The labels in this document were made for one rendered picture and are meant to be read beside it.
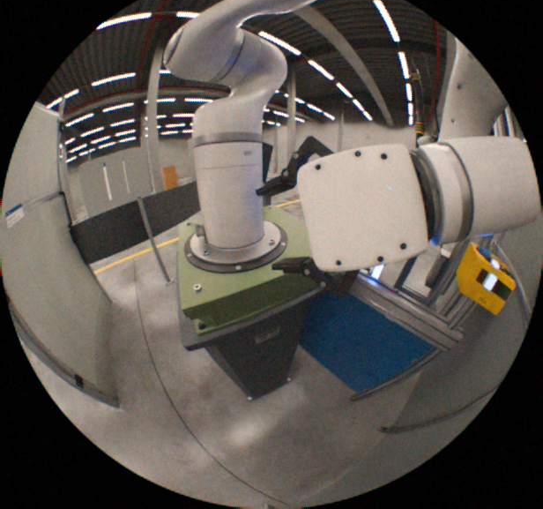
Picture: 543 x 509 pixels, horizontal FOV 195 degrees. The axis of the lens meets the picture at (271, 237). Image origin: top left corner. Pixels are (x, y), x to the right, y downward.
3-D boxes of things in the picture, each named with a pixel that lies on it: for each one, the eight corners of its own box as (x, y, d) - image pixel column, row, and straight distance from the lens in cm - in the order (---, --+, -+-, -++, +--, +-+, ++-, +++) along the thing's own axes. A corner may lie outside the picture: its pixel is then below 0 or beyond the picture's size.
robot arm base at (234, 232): (186, 276, 27) (154, 149, 21) (195, 227, 43) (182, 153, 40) (296, 254, 28) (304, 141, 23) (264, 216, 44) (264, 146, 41)
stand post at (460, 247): (390, 345, 154) (476, 205, 101) (386, 353, 149) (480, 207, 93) (386, 342, 154) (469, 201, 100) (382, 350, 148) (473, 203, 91)
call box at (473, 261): (488, 297, 61) (507, 264, 58) (492, 321, 53) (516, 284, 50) (452, 274, 54) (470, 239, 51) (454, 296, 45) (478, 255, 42)
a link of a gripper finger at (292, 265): (322, 262, 15) (269, 265, 19) (327, 292, 16) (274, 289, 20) (331, 253, 18) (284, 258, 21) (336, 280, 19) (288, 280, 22)
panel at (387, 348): (358, 392, 116) (438, 341, 63) (357, 394, 116) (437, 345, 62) (271, 314, 126) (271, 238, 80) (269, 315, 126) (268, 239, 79)
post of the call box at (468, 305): (454, 324, 60) (479, 291, 54) (454, 332, 57) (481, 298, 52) (448, 320, 58) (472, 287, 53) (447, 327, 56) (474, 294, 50)
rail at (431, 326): (447, 343, 66) (463, 328, 62) (445, 353, 63) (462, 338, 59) (268, 235, 84) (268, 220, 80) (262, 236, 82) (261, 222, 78)
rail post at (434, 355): (356, 397, 128) (447, 343, 66) (352, 401, 127) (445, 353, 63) (352, 394, 127) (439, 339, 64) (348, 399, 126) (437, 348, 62)
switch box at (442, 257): (442, 295, 116) (462, 265, 108) (424, 285, 113) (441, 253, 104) (442, 288, 124) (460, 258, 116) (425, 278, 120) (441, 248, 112)
